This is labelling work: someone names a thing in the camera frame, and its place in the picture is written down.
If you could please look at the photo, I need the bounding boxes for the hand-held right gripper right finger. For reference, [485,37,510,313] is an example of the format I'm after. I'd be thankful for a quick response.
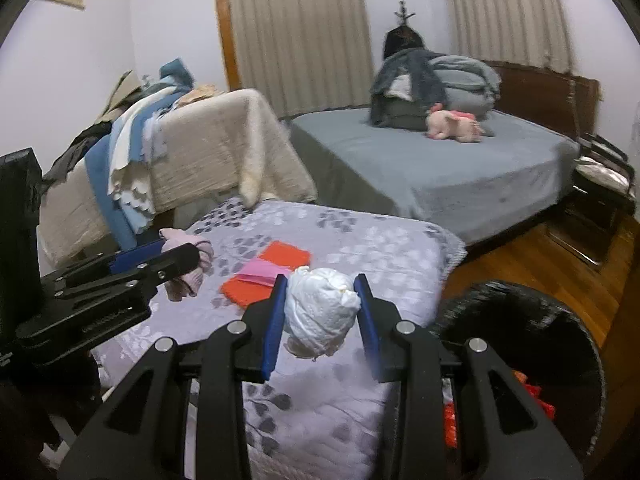
[352,274,583,480]

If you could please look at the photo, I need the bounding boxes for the beige covered sofa with clothes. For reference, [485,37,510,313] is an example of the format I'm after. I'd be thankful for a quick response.
[37,88,318,266]

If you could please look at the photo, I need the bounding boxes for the striped chair cushion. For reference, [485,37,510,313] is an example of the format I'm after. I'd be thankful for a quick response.
[575,156,632,193]

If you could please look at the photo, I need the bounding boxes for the brown cardboard piece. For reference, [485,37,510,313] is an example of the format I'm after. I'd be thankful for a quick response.
[102,70,146,121]

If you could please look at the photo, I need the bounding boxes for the wooden headboard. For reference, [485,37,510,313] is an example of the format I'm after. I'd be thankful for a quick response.
[482,60,601,138]

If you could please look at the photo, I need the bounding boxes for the blue felt cloth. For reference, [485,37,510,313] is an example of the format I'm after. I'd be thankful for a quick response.
[85,132,156,251]

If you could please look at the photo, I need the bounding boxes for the large white tissue ball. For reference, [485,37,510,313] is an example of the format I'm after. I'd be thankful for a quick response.
[283,266,362,361]

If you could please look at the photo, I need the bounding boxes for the peach cloth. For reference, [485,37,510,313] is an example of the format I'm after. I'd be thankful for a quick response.
[175,85,227,108]

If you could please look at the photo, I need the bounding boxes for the dark coat rack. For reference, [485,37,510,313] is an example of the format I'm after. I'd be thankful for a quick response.
[382,1,425,56]

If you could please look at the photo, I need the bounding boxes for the orange-red shiny plastic bag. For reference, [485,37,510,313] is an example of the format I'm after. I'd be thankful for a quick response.
[442,402,461,448]

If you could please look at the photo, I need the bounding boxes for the bin with black bag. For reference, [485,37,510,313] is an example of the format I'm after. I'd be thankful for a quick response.
[385,281,608,480]

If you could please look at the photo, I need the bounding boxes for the dark grey fuzzy blanket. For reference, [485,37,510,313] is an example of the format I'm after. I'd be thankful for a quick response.
[370,47,448,126]

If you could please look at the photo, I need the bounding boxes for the orange knitted cloth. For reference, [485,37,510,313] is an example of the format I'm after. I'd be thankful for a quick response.
[220,241,313,308]

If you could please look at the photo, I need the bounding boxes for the wooden window frame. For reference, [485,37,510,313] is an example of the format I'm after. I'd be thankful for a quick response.
[200,0,242,90]

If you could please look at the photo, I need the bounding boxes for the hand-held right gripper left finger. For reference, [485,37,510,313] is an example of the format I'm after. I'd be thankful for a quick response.
[57,274,288,480]

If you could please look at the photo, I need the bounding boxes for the red plastic bag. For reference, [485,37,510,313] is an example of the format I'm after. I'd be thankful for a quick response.
[515,370,557,423]

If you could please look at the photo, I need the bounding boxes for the teal cloth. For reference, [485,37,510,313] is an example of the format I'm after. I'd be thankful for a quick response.
[159,58,196,88]

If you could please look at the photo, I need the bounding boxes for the black folding chair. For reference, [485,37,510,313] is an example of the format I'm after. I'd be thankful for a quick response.
[547,132,636,266]

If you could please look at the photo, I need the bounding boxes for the white scalloped cloth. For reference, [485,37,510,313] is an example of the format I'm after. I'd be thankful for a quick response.
[107,87,176,228]

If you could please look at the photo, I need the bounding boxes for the bed with grey sheet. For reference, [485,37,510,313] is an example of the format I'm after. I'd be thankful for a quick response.
[282,107,581,246]

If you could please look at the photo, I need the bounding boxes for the grey floral quilt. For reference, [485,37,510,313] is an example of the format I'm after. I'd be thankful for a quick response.
[92,200,468,480]

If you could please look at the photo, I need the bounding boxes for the beige striped curtain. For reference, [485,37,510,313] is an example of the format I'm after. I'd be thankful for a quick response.
[226,0,375,117]
[442,0,575,73]

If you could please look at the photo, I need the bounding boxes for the pink plush toy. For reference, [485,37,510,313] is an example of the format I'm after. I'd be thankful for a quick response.
[425,102,487,143]

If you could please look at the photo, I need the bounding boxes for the dark clothes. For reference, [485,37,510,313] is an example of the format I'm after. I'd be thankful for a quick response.
[42,122,113,186]

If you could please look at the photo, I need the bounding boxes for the folded grey bedding pile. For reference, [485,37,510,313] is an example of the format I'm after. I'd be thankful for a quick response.
[372,55,502,128]

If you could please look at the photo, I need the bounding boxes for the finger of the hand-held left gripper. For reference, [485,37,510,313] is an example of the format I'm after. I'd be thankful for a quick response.
[52,242,202,306]
[42,239,168,286]

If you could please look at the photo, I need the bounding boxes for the light blue scalloped cloth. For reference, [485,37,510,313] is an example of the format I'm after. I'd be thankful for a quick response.
[107,95,171,201]

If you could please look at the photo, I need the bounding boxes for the pink face mask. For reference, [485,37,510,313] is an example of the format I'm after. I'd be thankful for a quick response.
[235,258,293,288]

